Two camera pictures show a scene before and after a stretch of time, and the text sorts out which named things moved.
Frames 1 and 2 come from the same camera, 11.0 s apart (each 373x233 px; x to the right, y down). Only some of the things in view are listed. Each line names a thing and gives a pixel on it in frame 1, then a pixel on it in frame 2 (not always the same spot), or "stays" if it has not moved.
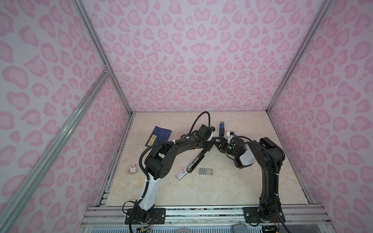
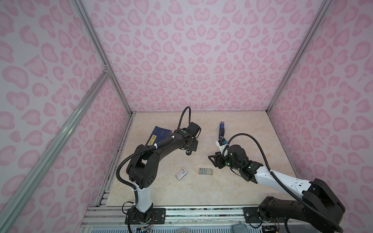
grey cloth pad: x=239 y=228 stays
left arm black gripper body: x=207 y=144 → x=194 y=144
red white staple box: x=181 y=174 stays
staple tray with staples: x=208 y=171 stays
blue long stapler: x=221 y=131 stays
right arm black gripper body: x=228 y=149 → x=222 y=162
